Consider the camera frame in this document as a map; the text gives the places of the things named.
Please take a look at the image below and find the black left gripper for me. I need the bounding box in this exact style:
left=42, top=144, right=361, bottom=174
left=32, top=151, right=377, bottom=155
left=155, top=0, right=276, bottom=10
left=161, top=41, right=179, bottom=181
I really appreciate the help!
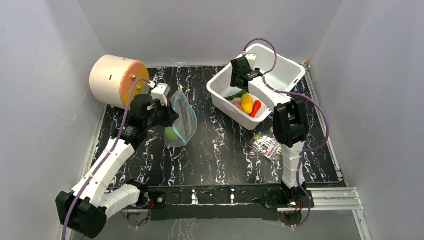
left=144, top=98, right=180, bottom=130

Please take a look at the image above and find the green toy lime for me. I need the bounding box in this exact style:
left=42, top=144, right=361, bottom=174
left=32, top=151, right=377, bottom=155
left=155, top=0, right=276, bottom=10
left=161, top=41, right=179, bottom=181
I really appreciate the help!
left=164, top=127, right=181, bottom=145

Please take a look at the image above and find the clear zip top bag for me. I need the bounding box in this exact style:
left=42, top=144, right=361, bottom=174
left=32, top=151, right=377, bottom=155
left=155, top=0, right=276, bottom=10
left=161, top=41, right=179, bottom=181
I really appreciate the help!
left=164, top=89, right=198, bottom=148

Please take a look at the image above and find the white plastic bin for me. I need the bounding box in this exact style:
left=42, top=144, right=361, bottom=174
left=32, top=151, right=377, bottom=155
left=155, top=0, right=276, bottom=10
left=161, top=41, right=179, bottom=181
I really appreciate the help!
left=207, top=54, right=306, bottom=130

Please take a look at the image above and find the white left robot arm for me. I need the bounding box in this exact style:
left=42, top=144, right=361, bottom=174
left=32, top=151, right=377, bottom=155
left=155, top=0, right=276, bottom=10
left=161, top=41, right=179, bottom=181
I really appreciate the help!
left=55, top=94, right=180, bottom=239

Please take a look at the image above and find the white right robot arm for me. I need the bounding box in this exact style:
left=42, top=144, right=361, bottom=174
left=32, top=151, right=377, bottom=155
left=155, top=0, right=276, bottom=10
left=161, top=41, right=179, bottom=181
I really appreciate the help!
left=230, top=56, right=314, bottom=208

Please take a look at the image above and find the green toy cucumber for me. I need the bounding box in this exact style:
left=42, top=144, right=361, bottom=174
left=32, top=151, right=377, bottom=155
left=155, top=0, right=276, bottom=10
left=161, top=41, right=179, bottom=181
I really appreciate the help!
left=224, top=89, right=248, bottom=101

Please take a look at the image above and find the toy peach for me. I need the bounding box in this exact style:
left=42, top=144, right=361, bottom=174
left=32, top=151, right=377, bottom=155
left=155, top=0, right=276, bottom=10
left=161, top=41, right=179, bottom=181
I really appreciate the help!
left=231, top=97, right=242, bottom=110

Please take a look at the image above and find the yellow toy mango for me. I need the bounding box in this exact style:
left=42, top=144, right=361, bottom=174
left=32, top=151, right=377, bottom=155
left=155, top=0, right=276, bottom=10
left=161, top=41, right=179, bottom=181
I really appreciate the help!
left=240, top=94, right=254, bottom=115

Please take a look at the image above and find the red toy pepper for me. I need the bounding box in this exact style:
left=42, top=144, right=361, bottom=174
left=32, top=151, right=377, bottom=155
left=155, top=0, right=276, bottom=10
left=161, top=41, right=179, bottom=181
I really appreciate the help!
left=249, top=100, right=262, bottom=118

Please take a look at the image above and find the cream cylinder with orange face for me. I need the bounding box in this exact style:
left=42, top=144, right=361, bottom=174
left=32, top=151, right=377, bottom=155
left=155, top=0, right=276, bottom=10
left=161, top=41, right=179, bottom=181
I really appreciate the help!
left=89, top=54, right=150, bottom=109

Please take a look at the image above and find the pack of coloured markers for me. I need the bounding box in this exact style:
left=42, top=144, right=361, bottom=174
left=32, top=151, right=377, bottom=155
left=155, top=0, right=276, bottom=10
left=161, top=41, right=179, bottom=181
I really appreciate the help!
left=246, top=132, right=282, bottom=162

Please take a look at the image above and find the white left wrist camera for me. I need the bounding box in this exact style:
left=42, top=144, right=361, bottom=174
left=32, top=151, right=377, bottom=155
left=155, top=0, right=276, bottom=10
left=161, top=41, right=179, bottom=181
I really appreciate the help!
left=150, top=83, right=171, bottom=107

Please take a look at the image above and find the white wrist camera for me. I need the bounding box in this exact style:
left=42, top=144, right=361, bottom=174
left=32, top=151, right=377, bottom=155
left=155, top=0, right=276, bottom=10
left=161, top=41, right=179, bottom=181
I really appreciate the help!
left=150, top=83, right=171, bottom=107
left=241, top=51, right=257, bottom=62

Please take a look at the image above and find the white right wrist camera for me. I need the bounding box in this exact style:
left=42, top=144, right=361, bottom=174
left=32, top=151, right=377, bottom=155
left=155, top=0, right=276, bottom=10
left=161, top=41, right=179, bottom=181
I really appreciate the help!
left=241, top=51, right=257, bottom=62

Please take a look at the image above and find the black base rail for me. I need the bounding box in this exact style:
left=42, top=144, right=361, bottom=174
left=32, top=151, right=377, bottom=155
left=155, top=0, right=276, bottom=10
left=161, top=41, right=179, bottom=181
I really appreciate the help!
left=146, top=183, right=315, bottom=224

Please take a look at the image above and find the aluminium frame rail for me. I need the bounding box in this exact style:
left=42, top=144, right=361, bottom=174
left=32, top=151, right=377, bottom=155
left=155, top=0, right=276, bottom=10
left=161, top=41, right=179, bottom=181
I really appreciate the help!
left=110, top=184, right=362, bottom=228

